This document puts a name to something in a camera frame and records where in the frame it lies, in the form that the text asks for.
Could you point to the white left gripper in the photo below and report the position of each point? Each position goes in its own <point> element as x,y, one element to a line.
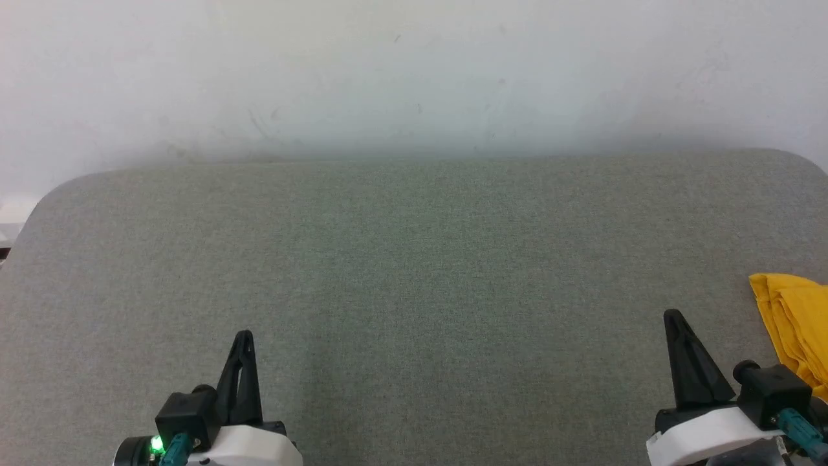
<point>252,450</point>

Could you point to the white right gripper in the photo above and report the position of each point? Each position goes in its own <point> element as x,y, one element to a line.
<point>705,433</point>

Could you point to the yellow cartoon print garment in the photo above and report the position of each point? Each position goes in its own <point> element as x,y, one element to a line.
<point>802,323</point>

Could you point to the grey fabric sofa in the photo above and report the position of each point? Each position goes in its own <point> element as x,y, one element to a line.
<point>414,291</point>

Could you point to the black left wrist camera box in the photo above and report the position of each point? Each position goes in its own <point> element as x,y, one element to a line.
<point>187,411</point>

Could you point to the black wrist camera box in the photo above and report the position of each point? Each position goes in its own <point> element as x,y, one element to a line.
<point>187,411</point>
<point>773,391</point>

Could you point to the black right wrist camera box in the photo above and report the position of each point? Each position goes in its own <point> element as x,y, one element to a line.
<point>773,391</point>

